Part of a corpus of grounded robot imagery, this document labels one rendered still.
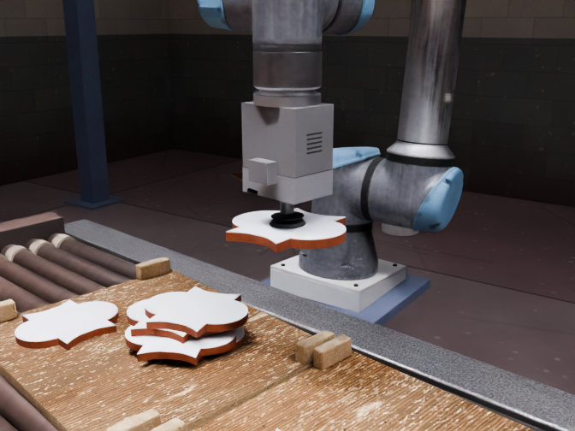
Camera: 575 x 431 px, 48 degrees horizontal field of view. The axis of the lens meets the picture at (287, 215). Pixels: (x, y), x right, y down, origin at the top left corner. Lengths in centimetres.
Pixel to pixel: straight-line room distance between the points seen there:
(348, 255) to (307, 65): 55
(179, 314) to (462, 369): 38
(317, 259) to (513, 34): 438
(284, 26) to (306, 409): 42
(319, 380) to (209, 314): 18
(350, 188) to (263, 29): 50
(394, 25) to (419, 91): 470
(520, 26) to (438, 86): 433
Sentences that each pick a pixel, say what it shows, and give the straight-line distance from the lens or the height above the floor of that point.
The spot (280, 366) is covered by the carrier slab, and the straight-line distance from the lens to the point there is 85.
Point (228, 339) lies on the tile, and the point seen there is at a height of 96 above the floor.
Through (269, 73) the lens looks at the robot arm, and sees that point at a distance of 70.
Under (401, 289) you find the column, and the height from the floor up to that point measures 87.
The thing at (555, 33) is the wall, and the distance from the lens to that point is 535.
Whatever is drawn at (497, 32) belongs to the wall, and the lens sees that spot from 547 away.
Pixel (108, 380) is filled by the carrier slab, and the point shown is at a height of 94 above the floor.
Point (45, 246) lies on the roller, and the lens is 141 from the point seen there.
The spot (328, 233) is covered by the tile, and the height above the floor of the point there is 113.
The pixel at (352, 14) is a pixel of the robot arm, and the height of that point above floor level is 136.
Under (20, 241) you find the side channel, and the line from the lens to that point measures 147.
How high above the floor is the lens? 135
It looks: 16 degrees down
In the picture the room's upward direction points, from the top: straight up
